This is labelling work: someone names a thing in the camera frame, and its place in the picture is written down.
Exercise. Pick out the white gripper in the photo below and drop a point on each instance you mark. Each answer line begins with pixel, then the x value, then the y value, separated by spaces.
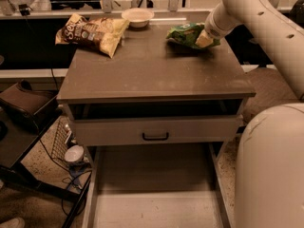
pixel 213 29

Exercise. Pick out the green rice chip bag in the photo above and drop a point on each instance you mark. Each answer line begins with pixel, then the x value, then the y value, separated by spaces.
pixel 187 34

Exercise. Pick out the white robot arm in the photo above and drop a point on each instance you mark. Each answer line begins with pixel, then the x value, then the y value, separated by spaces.
pixel 270 158

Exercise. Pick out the grey drawer cabinet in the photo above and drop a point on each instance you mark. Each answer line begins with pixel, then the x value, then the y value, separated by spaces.
pixel 151 77

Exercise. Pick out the brown yellow chip bag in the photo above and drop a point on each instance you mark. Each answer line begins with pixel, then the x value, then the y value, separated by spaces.
pixel 103 34

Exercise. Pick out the open middle drawer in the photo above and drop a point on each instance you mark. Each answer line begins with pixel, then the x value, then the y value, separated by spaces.
pixel 157 186

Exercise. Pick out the brown bag on side table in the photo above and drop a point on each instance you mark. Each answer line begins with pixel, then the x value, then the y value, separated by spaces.
pixel 29 108

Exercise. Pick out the white bowl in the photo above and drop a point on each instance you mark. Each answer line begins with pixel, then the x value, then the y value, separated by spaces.
pixel 138 17

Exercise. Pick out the white round container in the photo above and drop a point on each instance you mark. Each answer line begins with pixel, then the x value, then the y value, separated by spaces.
pixel 74 155

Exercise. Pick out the dark side table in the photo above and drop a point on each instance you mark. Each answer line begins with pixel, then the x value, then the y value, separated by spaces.
pixel 14 146

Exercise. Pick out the white shoe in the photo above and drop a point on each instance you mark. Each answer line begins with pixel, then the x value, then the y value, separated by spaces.
pixel 13 223

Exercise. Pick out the top drawer with black handle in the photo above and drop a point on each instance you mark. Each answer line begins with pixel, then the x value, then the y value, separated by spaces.
pixel 156 130

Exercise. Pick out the wire basket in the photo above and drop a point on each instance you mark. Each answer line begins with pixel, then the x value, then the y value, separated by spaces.
pixel 63 136

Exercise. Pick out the black adapter on rail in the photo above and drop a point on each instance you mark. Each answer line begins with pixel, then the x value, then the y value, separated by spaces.
pixel 24 9

